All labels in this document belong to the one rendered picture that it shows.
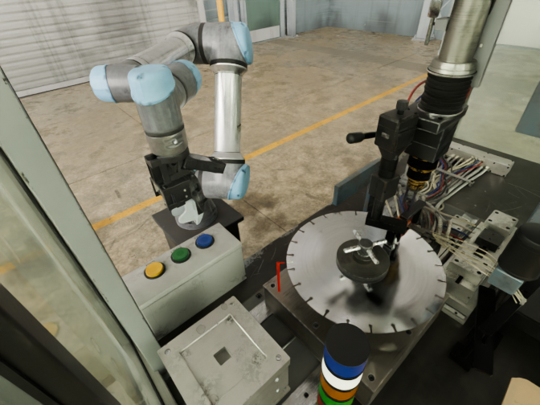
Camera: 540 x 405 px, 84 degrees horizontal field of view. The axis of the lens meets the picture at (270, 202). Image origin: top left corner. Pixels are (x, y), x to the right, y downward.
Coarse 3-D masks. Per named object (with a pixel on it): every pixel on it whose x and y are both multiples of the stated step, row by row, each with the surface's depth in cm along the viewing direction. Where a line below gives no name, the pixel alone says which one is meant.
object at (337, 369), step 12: (336, 324) 32; (348, 324) 32; (336, 336) 31; (348, 336) 31; (360, 336) 31; (324, 348) 33; (336, 348) 30; (348, 348) 30; (360, 348) 30; (336, 360) 29; (348, 360) 29; (360, 360) 29; (336, 372) 31; (348, 372) 30; (360, 372) 31
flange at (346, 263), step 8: (352, 240) 69; (376, 248) 66; (336, 256) 66; (344, 256) 65; (352, 256) 65; (360, 256) 63; (368, 256) 63; (376, 256) 65; (384, 256) 65; (344, 264) 63; (352, 264) 63; (360, 264) 63; (368, 264) 63; (376, 264) 63; (384, 264) 63; (352, 272) 62; (360, 272) 62; (368, 272) 62; (376, 272) 61; (384, 272) 61; (368, 280) 61
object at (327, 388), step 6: (324, 378) 34; (324, 384) 35; (324, 390) 36; (330, 390) 34; (336, 390) 33; (354, 390) 34; (330, 396) 35; (336, 396) 34; (342, 396) 34; (348, 396) 34
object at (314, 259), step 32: (320, 224) 75; (352, 224) 74; (288, 256) 67; (320, 256) 67; (416, 256) 65; (320, 288) 60; (352, 288) 60; (384, 288) 60; (416, 288) 59; (352, 320) 55; (384, 320) 54; (416, 320) 54
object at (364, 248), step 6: (354, 234) 65; (360, 240) 63; (366, 240) 63; (378, 240) 63; (384, 240) 63; (354, 246) 62; (360, 246) 62; (366, 246) 61; (372, 246) 61; (360, 252) 63; (366, 252) 62; (372, 252) 60; (372, 258) 60
